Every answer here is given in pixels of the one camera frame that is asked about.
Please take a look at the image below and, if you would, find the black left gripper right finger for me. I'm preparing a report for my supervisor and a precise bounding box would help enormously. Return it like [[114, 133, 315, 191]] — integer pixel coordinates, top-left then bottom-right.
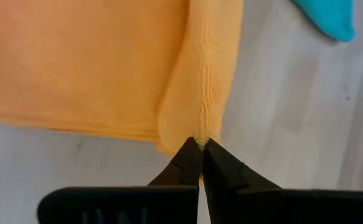
[[201, 138, 363, 224]]

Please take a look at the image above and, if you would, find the orange microfiber towel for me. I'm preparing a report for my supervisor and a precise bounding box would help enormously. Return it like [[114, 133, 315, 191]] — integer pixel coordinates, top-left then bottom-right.
[[0, 0, 244, 158]]

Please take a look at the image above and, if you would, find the teal microfiber towel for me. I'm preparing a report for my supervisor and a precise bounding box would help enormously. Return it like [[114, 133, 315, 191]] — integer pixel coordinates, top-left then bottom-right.
[[291, 0, 356, 43]]

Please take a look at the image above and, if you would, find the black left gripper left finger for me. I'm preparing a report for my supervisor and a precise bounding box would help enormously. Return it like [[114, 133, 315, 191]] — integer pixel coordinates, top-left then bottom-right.
[[37, 136, 200, 224]]

